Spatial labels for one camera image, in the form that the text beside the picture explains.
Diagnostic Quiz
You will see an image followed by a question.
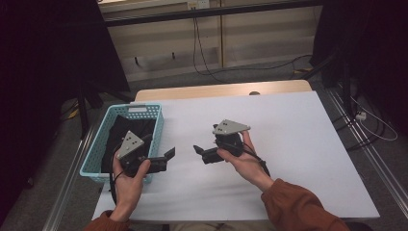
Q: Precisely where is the white table cover sheet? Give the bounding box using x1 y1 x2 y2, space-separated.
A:
92 90 381 222

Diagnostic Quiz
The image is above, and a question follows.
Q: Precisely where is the person's left hand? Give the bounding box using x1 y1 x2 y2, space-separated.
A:
110 159 152 220

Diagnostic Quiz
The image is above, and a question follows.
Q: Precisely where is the black curtain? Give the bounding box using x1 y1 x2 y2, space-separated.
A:
0 0 131 200
312 0 408 129

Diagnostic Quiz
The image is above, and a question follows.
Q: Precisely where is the aluminium floor rail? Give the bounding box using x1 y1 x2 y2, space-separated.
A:
325 88 408 219
42 128 97 231

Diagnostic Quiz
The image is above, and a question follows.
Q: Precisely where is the black wall socket cable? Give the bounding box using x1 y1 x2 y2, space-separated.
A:
191 8 227 85
193 15 314 78

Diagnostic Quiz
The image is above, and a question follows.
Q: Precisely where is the black horizontal bar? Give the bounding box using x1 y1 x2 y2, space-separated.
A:
104 0 323 27

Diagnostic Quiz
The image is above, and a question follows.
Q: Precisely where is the light blue plastic basket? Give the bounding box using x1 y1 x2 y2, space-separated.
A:
79 103 166 185

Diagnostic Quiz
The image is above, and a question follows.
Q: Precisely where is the white wall socket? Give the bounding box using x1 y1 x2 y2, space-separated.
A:
187 0 210 10

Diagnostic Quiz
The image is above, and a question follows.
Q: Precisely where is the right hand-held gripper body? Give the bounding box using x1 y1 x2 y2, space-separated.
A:
212 118 251 158

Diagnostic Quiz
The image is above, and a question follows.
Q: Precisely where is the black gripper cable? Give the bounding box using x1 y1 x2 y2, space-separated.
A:
109 143 127 206
220 142 271 178

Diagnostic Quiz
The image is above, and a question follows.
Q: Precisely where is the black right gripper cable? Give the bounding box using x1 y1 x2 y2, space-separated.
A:
220 142 271 178

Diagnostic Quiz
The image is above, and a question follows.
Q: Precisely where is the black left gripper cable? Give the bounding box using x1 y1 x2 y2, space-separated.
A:
109 143 127 206

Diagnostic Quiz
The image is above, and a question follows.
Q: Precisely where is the black metal stand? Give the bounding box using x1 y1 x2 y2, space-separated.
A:
301 54 354 109
76 80 133 140

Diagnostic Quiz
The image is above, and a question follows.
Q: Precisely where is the white floor cable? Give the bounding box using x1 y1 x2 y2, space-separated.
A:
350 95 398 142

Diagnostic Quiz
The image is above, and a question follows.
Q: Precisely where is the black cloth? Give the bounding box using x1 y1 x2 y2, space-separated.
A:
100 115 157 174

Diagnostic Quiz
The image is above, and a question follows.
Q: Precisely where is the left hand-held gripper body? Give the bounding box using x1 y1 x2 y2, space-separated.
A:
115 130 154 178

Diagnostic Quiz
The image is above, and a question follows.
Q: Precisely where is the person's right hand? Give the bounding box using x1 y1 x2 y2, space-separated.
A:
217 130 275 193

